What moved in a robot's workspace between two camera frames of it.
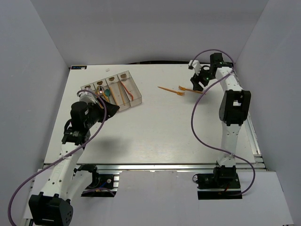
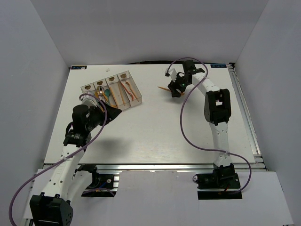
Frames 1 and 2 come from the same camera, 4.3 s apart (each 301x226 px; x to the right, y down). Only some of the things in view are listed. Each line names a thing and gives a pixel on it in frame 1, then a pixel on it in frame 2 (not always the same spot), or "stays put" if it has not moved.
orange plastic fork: x=183 y=89 -> x=127 y=82
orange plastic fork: x=127 y=91 stays put
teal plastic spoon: x=107 y=93 stays put
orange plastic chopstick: x=114 y=96 stays put
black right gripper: x=195 y=80 -> x=173 y=85
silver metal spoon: x=100 y=91 stays put
